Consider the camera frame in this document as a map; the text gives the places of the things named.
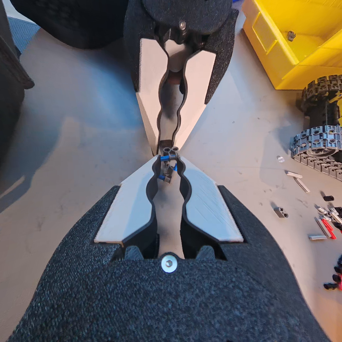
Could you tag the grey connector with blue pin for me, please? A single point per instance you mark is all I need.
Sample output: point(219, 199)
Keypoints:
point(167, 178)

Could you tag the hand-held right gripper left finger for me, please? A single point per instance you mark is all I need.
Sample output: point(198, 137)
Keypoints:
point(125, 211)

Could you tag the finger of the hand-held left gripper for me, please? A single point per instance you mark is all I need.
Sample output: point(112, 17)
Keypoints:
point(199, 80)
point(149, 80)

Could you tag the grey bent beam assembly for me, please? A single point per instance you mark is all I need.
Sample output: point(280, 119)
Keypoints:
point(171, 153)

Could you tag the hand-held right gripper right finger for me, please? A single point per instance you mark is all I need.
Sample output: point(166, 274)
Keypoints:
point(211, 211)

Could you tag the yellow parts bin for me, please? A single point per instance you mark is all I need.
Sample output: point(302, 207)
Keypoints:
point(294, 53)

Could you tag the small grey brick part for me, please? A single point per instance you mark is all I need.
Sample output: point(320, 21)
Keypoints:
point(291, 35)

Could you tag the person's left hand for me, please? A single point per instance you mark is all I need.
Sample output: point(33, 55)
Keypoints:
point(175, 79)

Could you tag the person's left forearm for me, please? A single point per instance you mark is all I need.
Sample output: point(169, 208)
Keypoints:
point(72, 21)

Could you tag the yellow tracked brick bulldozer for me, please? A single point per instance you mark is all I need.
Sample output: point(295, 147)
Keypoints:
point(320, 139)

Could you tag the pile of small connector pins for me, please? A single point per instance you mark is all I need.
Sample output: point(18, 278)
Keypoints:
point(327, 224)

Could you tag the grey fabric seat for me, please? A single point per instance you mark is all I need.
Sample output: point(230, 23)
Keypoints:
point(24, 34)

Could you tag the grey desk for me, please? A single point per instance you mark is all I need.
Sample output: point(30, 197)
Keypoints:
point(80, 133)

